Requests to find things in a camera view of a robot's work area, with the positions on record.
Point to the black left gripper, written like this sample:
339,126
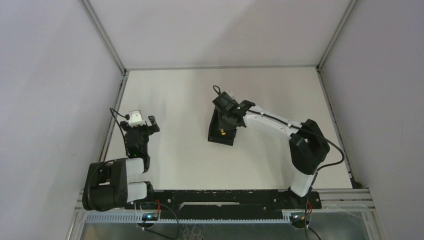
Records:
142,128

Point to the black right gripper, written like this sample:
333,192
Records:
222,124

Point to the black yellow screwdriver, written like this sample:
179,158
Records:
223,132

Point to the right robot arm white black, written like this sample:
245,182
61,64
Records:
310,151

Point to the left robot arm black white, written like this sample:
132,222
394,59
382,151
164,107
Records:
107,184

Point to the black plastic bin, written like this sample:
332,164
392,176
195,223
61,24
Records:
215,137

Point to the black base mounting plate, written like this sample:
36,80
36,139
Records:
238,204

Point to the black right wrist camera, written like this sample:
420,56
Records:
224,103

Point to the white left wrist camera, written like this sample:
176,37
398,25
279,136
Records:
136,119

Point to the aluminium frame rail back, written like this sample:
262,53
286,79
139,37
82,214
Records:
221,67

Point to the aluminium frame rail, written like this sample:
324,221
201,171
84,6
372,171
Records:
337,33
102,33
346,200
221,67

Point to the white slotted cable duct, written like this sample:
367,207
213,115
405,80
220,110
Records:
132,217

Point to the aluminium frame rail left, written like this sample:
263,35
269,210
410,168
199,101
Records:
102,33

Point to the aluminium front frame rail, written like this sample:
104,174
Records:
346,200

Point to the aluminium frame rail right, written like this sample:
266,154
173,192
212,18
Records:
337,33

